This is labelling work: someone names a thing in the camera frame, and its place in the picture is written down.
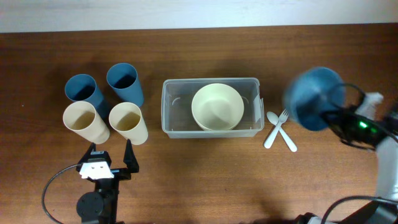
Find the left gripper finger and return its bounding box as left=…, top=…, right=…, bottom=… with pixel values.
left=123, top=139, right=139, bottom=173
left=78, top=143, right=96, bottom=164

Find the blue bowl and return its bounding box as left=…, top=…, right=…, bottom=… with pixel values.
left=283, top=67, right=346, bottom=131

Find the white plastic fork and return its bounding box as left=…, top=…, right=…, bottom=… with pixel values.
left=264, top=109, right=289, bottom=149

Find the cream bowl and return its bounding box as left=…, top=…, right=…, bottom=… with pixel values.
left=191, top=83, right=244, bottom=131

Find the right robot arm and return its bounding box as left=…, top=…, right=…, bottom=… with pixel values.
left=293, top=105, right=397, bottom=224

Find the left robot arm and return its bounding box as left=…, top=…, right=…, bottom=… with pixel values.
left=76, top=140, right=139, bottom=223

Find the clear plastic container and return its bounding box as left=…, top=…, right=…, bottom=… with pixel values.
left=161, top=77, right=265, bottom=139

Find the left cream cup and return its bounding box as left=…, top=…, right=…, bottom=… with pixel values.
left=63, top=101, right=110, bottom=144

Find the cream cup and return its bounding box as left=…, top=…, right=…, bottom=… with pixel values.
left=109, top=102, right=149, bottom=145
left=63, top=101, right=110, bottom=144

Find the right cream cup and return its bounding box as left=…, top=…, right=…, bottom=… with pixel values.
left=109, top=102, right=149, bottom=145

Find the left blue cup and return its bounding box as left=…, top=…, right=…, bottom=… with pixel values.
left=65, top=74, right=110, bottom=119

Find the blue cup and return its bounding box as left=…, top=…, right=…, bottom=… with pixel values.
left=106, top=63, right=144, bottom=107
left=65, top=74, right=110, bottom=119

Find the right blue cup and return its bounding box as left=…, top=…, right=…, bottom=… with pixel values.
left=106, top=63, right=144, bottom=107

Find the white plastic spoon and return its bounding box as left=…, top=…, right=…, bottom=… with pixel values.
left=267, top=111, right=297, bottom=152

